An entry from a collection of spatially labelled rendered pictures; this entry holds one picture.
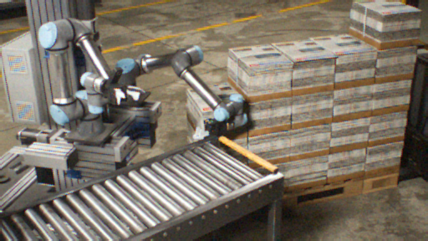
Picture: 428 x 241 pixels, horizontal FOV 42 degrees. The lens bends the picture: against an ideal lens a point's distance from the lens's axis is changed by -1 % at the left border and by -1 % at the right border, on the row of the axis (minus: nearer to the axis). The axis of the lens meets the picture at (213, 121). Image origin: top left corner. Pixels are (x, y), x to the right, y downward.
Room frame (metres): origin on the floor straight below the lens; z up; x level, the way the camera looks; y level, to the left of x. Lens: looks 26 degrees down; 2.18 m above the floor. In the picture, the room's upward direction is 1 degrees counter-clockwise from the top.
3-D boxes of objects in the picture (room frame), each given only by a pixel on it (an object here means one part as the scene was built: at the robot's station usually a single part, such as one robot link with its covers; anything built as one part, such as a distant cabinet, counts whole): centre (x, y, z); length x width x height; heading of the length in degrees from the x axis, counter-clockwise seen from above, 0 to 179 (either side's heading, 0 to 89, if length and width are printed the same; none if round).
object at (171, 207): (2.16, 0.27, 0.77); 0.47 x 0.05 x 0.05; 37
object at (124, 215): (2.04, 0.42, 0.77); 0.47 x 0.05 x 0.05; 37
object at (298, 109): (3.31, -0.44, 0.42); 1.17 x 0.39 x 0.83; 107
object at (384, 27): (3.53, -1.13, 0.65); 0.39 x 0.30 x 1.29; 17
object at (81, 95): (2.74, 0.68, 0.98); 0.13 x 0.12 x 0.14; 138
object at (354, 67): (3.44, -0.84, 0.95); 0.38 x 0.29 x 0.23; 18
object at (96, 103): (2.48, 0.56, 1.12); 0.11 x 0.08 x 0.11; 138
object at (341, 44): (3.44, -0.84, 1.06); 0.37 x 0.28 x 0.01; 18
